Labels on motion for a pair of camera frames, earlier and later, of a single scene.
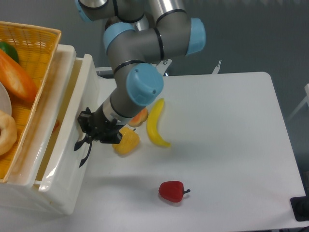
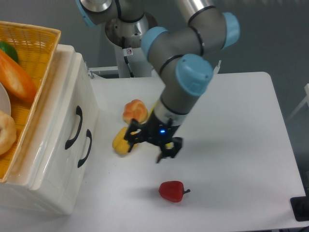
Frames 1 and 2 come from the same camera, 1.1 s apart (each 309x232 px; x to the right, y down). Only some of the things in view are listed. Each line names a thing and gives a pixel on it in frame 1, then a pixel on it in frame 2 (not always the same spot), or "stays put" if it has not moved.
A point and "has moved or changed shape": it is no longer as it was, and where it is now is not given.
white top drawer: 66,186 has moved or changed shape
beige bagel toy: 9,133 stays put
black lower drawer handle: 84,159 stays put
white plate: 5,105 stays put
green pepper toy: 10,50 stays put
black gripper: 105,130 -> 156,134
